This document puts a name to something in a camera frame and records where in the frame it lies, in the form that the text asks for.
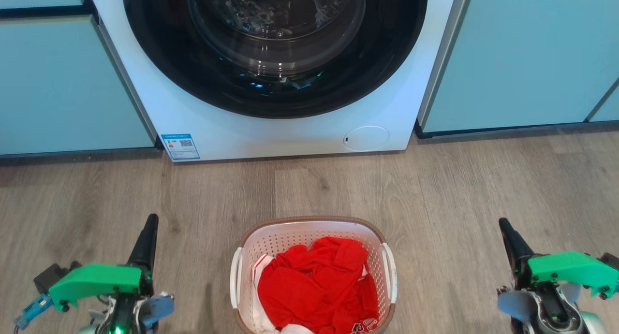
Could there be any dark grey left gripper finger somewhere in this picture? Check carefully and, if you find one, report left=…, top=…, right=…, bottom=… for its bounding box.
left=127, top=214, right=159, bottom=271

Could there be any white front-load washing machine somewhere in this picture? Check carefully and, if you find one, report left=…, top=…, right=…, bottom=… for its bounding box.
left=87, top=0, right=472, bottom=163

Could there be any red garment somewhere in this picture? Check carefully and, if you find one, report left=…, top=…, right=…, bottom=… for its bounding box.
left=257, top=236, right=380, bottom=334

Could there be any round white filter cover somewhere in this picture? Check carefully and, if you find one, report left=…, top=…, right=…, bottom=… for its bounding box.
left=343, top=126, right=390, bottom=152

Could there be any blue cable connector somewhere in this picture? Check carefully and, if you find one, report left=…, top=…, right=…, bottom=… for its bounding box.
left=15, top=294, right=52, bottom=331

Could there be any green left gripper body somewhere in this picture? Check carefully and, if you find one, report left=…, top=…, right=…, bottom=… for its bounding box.
left=48, top=263, right=154, bottom=311

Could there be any wide pale green cabinet door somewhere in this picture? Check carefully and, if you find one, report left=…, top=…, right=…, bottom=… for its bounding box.
left=422, top=0, right=619, bottom=134

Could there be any blue energy label sticker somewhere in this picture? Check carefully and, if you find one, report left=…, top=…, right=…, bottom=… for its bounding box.
left=161, top=133, right=200, bottom=161

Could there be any dark round washing machine door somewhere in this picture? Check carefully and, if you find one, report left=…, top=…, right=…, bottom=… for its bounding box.
left=122, top=0, right=428, bottom=118

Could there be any white perforated laundry basket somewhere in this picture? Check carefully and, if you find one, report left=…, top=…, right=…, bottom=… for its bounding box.
left=230, top=216, right=398, bottom=334

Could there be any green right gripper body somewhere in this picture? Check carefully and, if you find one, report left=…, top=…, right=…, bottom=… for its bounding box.
left=514, top=251, right=619, bottom=299

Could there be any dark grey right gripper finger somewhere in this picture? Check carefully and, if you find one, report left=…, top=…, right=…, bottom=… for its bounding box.
left=498, top=218, right=535, bottom=272

